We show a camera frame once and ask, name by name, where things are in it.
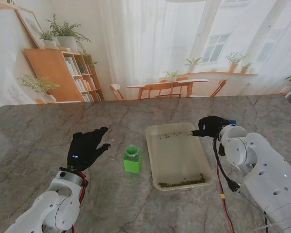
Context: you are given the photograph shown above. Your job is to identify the wooden slat back chair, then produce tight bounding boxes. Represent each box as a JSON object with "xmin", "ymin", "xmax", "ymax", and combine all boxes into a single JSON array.
[{"xmin": 137, "ymin": 82, "xmax": 180, "ymax": 100}]

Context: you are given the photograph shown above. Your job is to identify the wooden picture frame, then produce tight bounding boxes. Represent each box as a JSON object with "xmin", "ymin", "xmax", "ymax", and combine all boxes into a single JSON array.
[{"xmin": 16, "ymin": 8, "xmax": 46, "ymax": 50}]

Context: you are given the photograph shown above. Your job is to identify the red black right arm cable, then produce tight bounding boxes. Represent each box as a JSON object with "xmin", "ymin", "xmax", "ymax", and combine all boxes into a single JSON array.
[{"xmin": 212, "ymin": 132, "xmax": 270, "ymax": 233}]

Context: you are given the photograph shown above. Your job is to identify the broad leaf windowsill plant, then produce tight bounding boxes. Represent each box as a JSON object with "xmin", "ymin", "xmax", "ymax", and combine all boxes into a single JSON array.
[{"xmin": 184, "ymin": 57, "xmax": 202, "ymax": 73}]

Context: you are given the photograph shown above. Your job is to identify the wooden bookshelf with books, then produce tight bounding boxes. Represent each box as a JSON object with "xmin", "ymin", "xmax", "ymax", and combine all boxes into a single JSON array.
[{"xmin": 23, "ymin": 48, "xmax": 105, "ymax": 102}]

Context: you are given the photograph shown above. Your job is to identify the leafy potted plant beside bookshelf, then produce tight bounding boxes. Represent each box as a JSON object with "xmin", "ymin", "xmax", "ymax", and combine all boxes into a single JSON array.
[{"xmin": 17, "ymin": 75, "xmax": 61, "ymax": 104}]

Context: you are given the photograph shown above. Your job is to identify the white wooden dining table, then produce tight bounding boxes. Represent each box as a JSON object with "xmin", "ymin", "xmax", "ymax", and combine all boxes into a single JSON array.
[{"xmin": 126, "ymin": 78, "xmax": 210, "ymax": 100}]

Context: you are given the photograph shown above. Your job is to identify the red black left arm cable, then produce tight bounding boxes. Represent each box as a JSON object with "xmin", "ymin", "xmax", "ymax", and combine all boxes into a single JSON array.
[{"xmin": 70, "ymin": 171, "xmax": 89, "ymax": 233}]

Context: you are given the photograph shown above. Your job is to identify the translucent plastic baking tray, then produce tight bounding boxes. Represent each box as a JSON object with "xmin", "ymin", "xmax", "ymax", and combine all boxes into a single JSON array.
[{"xmin": 145, "ymin": 122, "xmax": 213, "ymax": 191}]

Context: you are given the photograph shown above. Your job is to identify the scattered green beans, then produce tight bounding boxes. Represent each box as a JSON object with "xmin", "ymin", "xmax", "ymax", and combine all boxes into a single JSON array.
[{"xmin": 159, "ymin": 132, "xmax": 206, "ymax": 188}]

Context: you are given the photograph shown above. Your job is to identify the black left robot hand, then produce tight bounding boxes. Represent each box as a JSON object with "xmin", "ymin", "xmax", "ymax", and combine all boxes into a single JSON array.
[{"xmin": 66, "ymin": 127, "xmax": 112, "ymax": 173}]

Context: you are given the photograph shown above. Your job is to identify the large potted plant white pot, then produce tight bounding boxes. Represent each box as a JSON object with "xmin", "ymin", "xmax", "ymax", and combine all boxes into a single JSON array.
[{"xmin": 46, "ymin": 13, "xmax": 92, "ymax": 53}]

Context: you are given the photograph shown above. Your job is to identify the tall windowsill plant orange pot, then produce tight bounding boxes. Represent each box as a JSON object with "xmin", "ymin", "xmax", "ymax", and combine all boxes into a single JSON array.
[{"xmin": 226, "ymin": 51, "xmax": 248, "ymax": 73}]

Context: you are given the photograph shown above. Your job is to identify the red black arm cable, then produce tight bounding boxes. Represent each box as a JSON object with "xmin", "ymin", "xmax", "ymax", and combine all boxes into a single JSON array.
[
  {"xmin": 70, "ymin": 171, "xmax": 89, "ymax": 233},
  {"xmin": 212, "ymin": 132, "xmax": 270, "ymax": 233}
]

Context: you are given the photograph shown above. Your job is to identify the small potted plant white pot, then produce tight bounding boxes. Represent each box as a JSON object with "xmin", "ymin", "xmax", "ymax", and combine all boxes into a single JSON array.
[{"xmin": 38, "ymin": 30, "xmax": 59, "ymax": 49}]

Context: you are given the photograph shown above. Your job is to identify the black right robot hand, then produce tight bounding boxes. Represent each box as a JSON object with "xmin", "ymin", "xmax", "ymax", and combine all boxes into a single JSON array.
[{"xmin": 190, "ymin": 116, "xmax": 231, "ymax": 138}]

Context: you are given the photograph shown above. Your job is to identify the small table plant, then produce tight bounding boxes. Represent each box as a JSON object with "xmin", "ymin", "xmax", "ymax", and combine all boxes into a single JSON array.
[{"xmin": 163, "ymin": 70, "xmax": 179, "ymax": 82}]

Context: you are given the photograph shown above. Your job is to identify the green square glass jar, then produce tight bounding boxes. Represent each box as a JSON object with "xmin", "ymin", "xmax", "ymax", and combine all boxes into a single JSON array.
[{"xmin": 123, "ymin": 145, "xmax": 143, "ymax": 173}]

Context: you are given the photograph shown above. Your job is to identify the small windowsill plant orange pot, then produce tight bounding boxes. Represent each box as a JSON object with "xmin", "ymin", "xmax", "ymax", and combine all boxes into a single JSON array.
[{"xmin": 241, "ymin": 62, "xmax": 254, "ymax": 74}]

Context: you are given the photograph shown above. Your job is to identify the white seat wooden chair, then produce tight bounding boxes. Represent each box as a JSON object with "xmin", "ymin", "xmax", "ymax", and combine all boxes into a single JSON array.
[{"xmin": 110, "ymin": 83, "xmax": 126, "ymax": 101}]

